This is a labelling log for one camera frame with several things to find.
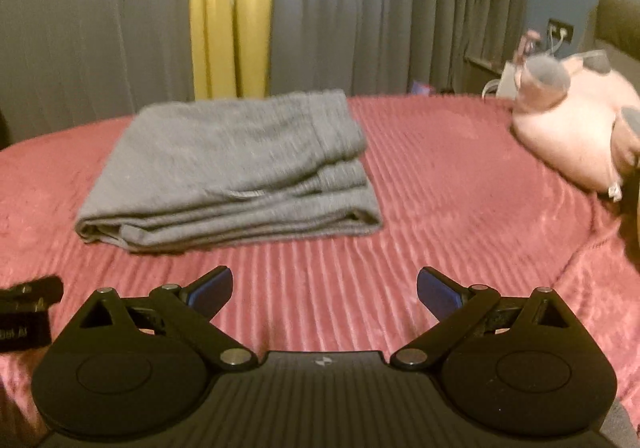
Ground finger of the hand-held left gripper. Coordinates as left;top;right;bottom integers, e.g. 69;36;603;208
0;275;65;315

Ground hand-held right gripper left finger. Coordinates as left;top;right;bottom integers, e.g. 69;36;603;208
77;265;254;372

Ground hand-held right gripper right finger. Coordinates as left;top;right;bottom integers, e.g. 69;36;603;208
390;267;571;372

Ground grey pants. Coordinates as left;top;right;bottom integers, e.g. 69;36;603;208
74;88;385;254

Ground pink ribbed blanket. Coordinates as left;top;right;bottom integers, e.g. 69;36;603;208
0;93;640;429

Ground pink plush toy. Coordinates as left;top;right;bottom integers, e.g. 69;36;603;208
510;51;640;203

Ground white box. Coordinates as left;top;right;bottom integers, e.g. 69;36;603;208
494;60;525;100

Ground grey curtain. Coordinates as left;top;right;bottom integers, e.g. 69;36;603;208
267;0;531;96
0;0;196;149

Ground yellow curtain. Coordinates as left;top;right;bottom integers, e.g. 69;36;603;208
187;0;276;102

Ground padded headboard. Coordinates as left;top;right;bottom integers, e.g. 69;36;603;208
591;0;640;79

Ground wall socket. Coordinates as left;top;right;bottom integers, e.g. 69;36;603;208
547;18;575;46

